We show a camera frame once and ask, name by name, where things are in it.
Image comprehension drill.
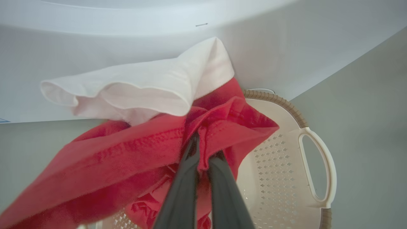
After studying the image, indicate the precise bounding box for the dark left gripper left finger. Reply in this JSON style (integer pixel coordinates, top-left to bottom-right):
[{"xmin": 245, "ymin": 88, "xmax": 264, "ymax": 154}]
[{"xmin": 153, "ymin": 132, "xmax": 201, "ymax": 229}]

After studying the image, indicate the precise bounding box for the cream laundry basket brown rim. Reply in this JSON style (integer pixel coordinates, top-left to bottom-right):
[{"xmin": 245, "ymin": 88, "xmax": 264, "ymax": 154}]
[{"xmin": 76, "ymin": 89, "xmax": 337, "ymax": 229}]

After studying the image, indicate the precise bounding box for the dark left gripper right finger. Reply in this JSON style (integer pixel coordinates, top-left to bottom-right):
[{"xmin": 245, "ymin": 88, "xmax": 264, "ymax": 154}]
[{"xmin": 207, "ymin": 151, "xmax": 255, "ymax": 229}]

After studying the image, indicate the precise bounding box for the white front-load washing machine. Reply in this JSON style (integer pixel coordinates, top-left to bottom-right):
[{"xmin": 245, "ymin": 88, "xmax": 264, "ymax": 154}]
[{"xmin": 0, "ymin": 0, "xmax": 407, "ymax": 124}]

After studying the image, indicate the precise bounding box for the red and white garment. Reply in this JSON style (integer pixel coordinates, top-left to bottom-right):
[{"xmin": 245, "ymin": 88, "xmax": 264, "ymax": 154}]
[{"xmin": 0, "ymin": 37, "xmax": 280, "ymax": 229}]

